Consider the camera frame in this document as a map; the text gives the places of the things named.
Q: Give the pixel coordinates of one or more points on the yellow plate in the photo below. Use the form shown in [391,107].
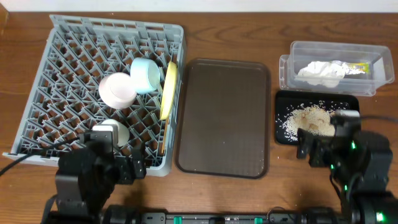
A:
[168,91]

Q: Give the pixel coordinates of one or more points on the black waste tray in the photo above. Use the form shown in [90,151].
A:
[286,102]

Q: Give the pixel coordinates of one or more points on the pink white bowl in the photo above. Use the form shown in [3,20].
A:
[116,91]

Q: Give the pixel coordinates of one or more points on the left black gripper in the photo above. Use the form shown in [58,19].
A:
[131,168]

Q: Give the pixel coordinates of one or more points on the dark brown serving tray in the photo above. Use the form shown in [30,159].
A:
[224,124]

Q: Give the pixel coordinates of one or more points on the clear plastic bin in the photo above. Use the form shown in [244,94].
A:
[379,58]

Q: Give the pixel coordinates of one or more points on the grey plastic dishwasher rack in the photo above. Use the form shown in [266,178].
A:
[64,100]

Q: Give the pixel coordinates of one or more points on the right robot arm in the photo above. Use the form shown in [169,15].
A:
[359,163]

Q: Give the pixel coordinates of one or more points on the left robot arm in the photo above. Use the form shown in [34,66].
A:
[86,178]

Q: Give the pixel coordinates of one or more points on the white napkin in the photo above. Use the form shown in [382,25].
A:
[327,74]

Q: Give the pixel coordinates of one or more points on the rice grains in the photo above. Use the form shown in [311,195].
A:
[314,118]

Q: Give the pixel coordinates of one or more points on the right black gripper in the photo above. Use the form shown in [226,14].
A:
[320,145]

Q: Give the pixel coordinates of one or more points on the light blue bowl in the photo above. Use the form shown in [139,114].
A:
[145,75]

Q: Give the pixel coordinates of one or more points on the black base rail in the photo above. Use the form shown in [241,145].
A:
[276,215]

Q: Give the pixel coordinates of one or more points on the green orange snack wrapper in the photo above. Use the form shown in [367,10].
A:
[355,68]

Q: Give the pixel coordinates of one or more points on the small white green cup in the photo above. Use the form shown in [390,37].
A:
[123,132]

